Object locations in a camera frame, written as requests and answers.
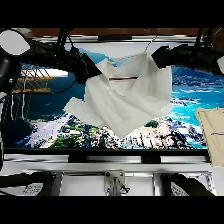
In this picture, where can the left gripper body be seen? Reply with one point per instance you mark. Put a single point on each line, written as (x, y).
(86, 68)

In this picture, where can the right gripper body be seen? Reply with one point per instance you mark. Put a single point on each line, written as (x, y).
(163, 57)

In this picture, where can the white shirt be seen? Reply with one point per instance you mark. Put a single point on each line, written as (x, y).
(130, 103)

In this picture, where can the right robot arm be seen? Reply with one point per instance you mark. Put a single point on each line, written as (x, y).
(200, 58)

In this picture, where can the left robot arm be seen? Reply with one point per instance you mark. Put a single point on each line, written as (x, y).
(40, 53)

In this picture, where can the silver frame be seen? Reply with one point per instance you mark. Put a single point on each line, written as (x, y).
(100, 166)

